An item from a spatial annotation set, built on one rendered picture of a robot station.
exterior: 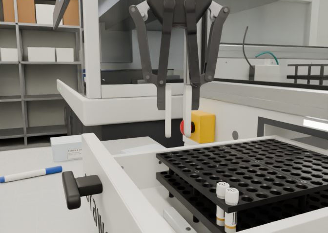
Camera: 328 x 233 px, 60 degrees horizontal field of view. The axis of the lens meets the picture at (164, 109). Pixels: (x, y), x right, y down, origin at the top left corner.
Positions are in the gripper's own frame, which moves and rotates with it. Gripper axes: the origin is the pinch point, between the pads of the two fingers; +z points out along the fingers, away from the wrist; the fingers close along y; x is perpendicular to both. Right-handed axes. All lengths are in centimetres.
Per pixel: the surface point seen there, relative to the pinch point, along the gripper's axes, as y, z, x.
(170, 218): -1.1, 11.9, -7.0
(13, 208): -30.2, 20.7, 11.8
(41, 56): -162, -19, 346
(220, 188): 3.5, 5.6, -12.8
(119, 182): -5.8, 3.8, -15.6
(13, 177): -36.8, 19.7, 24.7
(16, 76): -208, 9, 369
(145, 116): -9, 14, 76
